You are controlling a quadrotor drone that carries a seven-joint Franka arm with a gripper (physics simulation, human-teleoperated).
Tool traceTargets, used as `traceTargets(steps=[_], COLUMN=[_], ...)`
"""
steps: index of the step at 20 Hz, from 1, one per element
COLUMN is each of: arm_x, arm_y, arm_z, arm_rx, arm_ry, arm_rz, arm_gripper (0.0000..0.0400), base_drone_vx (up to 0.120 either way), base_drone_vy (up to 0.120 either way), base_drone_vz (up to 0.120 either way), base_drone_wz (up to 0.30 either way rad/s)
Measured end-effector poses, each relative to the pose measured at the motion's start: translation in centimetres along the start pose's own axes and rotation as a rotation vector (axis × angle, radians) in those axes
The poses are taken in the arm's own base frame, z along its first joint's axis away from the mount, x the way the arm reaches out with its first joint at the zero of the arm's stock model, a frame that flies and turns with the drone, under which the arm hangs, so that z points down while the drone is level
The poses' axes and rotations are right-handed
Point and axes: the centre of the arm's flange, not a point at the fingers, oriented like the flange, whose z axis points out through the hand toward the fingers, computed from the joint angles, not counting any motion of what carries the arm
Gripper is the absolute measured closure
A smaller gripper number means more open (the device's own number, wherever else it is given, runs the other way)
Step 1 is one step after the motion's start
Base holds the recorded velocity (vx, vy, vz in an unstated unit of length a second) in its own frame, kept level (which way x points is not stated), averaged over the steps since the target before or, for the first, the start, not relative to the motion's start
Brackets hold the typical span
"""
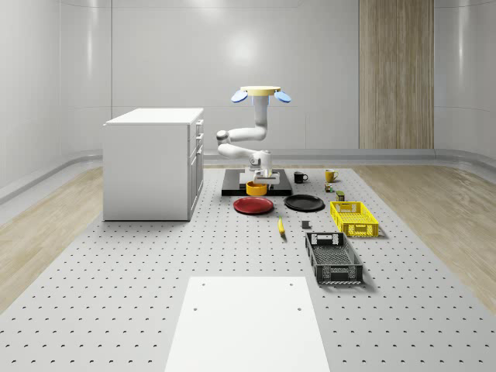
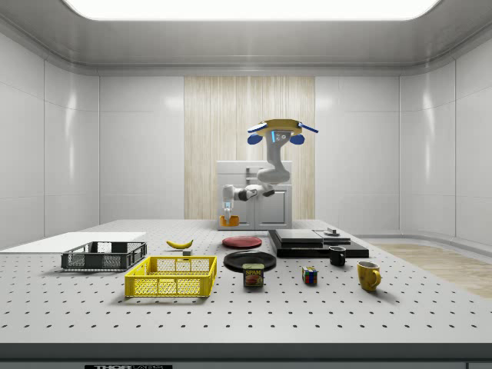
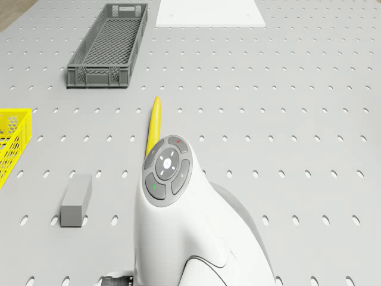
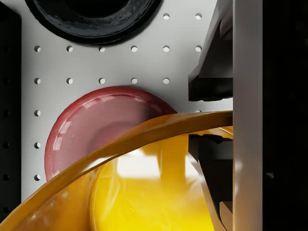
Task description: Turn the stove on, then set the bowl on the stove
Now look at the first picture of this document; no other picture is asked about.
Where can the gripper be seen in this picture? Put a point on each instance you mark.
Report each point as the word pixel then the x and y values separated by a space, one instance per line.
pixel 267 178

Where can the yellow bowl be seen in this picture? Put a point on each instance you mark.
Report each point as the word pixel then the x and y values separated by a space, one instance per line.
pixel 255 190

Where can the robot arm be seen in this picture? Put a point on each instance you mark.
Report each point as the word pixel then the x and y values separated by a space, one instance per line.
pixel 260 120

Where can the red plate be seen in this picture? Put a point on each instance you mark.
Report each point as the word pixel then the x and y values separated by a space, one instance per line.
pixel 253 205

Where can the black mug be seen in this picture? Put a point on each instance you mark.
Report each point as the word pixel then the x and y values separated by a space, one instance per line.
pixel 298 178

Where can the black plate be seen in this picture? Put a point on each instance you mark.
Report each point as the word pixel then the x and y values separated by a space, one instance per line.
pixel 304 203

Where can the banana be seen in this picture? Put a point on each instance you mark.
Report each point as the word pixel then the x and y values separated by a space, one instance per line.
pixel 281 226

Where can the grey cube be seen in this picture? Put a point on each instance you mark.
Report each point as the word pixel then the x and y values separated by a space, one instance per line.
pixel 306 224

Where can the puzzle cube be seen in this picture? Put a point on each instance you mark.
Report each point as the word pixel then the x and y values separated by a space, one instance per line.
pixel 329 188

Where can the yellow mug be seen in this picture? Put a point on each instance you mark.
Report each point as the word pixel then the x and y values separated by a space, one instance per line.
pixel 330 176

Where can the flat-sided can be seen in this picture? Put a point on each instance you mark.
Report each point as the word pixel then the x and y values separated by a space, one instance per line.
pixel 340 195

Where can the yellow basket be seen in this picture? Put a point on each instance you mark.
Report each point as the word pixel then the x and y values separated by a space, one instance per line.
pixel 364 228

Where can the dark grey basket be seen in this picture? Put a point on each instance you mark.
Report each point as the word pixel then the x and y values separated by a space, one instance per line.
pixel 337 273

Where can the white cabinet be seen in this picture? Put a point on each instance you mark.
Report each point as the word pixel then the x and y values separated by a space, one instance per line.
pixel 147 174

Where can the white board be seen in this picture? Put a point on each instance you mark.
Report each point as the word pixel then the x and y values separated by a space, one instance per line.
pixel 248 325

